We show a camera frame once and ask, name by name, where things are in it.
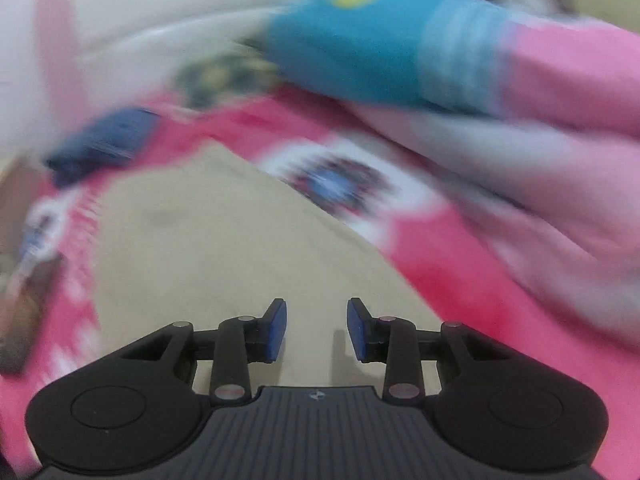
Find pink grey floral duvet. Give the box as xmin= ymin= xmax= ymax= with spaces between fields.
xmin=348 ymin=103 xmax=639 ymax=347

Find pink white padded headboard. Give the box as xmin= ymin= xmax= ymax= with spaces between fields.
xmin=35 ymin=0 xmax=288 ymax=130

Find pink floral fleece bedsheet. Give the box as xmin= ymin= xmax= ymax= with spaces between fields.
xmin=1 ymin=89 xmax=639 ymax=479

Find green plaid pillow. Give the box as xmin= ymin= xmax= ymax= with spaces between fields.
xmin=171 ymin=44 xmax=282 ymax=112

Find beige khaki trousers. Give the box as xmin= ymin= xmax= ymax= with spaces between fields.
xmin=93 ymin=144 xmax=440 ymax=387

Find folded blue denim garment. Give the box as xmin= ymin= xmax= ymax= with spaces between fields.
xmin=43 ymin=107 xmax=160 ymax=190

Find blue pink striped pillow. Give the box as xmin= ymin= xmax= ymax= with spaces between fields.
xmin=265 ymin=0 xmax=639 ymax=136

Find black smartphone lit screen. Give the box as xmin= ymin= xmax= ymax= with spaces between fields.
xmin=1 ymin=255 xmax=64 ymax=375

